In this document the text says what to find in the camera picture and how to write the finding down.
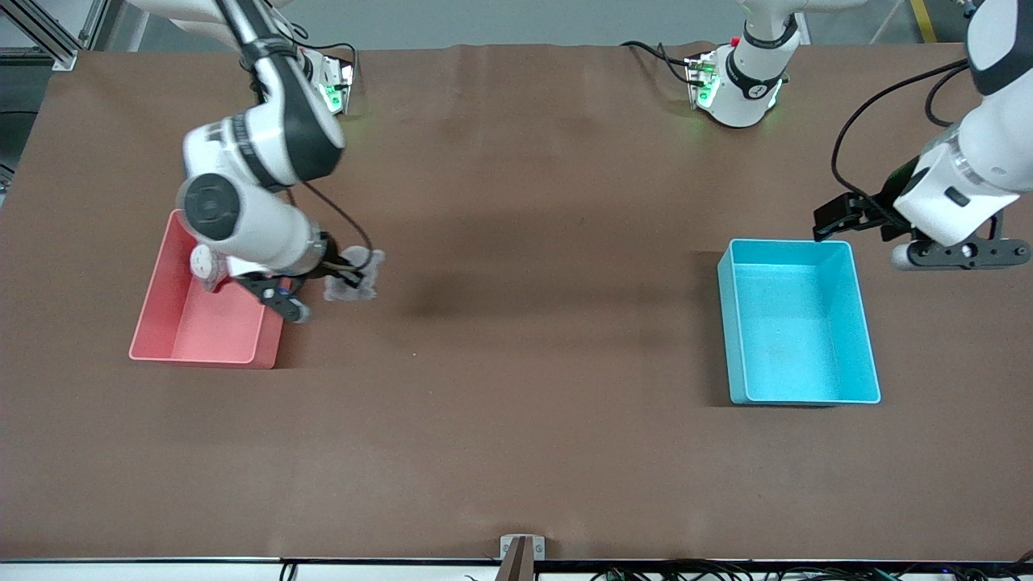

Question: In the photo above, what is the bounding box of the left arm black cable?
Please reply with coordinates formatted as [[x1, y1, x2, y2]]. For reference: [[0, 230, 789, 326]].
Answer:
[[831, 61, 969, 207]]

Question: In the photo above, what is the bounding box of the blue plastic box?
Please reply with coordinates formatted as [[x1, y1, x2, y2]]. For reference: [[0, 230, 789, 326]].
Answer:
[[717, 238, 882, 406]]

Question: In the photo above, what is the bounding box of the black base cable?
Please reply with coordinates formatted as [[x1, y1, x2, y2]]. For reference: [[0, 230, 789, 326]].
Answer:
[[303, 36, 360, 90], [620, 40, 696, 86]]

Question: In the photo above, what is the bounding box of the white table edge strip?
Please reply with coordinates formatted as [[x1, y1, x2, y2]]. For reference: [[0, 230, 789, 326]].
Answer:
[[0, 559, 1033, 581]]

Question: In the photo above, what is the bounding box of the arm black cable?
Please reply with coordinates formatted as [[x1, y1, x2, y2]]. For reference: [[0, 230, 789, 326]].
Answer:
[[300, 182, 374, 271], [831, 61, 969, 207]]

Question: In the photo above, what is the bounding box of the grey metal bracket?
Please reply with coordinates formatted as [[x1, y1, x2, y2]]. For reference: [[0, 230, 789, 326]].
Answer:
[[500, 534, 546, 562]]

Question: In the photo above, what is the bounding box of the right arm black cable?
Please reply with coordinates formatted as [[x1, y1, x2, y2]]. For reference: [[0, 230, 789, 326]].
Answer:
[[300, 182, 374, 271]]

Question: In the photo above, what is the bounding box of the plain grey plush toy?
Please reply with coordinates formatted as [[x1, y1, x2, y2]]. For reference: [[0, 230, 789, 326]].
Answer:
[[323, 249, 387, 304]]

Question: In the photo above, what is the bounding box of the silver base connector panel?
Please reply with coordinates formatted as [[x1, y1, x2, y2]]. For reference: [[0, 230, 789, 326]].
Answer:
[[311, 53, 357, 115]]

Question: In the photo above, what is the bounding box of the brown table mat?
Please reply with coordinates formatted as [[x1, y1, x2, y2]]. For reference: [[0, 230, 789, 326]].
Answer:
[[0, 42, 1033, 563]]

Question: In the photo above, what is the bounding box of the aluminium frame post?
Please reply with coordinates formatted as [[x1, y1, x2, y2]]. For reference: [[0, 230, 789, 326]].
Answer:
[[78, 0, 130, 51]]

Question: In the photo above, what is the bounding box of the pink plastic box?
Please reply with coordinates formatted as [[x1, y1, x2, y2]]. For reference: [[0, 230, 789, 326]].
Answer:
[[128, 208, 291, 370]]

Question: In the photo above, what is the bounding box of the aluminium frame profile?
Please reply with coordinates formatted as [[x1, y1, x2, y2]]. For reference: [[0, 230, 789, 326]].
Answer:
[[0, 0, 79, 72]]

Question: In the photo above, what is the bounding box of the grey plush toy white belly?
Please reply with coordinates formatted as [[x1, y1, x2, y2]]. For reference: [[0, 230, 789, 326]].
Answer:
[[190, 245, 228, 293]]

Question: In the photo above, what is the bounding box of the black cable bundle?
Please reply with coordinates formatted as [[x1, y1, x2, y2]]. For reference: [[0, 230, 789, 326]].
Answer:
[[589, 555, 1033, 581]]

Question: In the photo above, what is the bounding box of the brown camera post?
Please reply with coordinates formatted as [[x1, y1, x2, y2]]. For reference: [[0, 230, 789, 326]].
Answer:
[[494, 537, 536, 581]]

